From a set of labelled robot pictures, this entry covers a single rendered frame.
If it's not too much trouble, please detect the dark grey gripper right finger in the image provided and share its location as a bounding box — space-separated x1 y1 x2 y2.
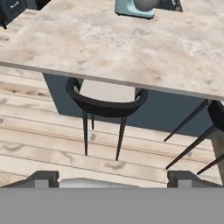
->
166 170 224 189

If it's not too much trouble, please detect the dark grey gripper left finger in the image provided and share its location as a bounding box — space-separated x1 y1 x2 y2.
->
1 170 60 189

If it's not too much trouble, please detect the blue kitchen island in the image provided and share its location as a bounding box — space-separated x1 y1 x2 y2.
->
42 73 214 138

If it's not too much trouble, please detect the black stool with white seat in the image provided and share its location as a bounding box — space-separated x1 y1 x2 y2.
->
65 77 149 162
163 99 224 176

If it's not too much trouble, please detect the dark blue cupboard run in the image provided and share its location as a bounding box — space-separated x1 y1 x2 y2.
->
0 0 53 30
154 0 184 13

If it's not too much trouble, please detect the grey mixer bowl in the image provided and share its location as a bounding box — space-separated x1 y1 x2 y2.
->
134 0 160 12

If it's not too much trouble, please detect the light blue stand mixer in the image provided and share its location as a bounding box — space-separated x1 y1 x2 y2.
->
114 0 156 20

